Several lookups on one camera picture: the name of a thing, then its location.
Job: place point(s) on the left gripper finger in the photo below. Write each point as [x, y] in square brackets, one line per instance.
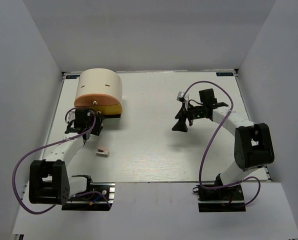
[91, 111]
[99, 120]

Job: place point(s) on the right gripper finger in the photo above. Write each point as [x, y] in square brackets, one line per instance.
[183, 112]
[181, 125]

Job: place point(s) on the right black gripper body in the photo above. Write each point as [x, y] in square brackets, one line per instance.
[196, 112]

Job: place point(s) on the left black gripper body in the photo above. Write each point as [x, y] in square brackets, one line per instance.
[94, 131]

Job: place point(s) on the grey-green bottom drawer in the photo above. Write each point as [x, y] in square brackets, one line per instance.
[111, 120]

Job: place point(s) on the pink white mini stapler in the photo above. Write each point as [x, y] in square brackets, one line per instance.
[102, 152]

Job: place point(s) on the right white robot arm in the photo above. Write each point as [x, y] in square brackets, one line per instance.
[253, 148]

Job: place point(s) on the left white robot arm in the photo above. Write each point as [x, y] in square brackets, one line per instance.
[49, 182]

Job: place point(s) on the cream cylindrical drawer organizer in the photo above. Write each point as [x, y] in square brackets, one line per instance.
[100, 81]

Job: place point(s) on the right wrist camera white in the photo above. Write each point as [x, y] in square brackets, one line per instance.
[183, 99]

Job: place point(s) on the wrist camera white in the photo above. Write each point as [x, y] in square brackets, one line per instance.
[183, 99]
[70, 117]

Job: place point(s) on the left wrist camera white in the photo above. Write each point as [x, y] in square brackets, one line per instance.
[70, 117]

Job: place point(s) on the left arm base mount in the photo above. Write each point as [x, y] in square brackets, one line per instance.
[99, 197]

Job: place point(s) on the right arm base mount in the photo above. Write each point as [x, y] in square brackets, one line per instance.
[224, 200]

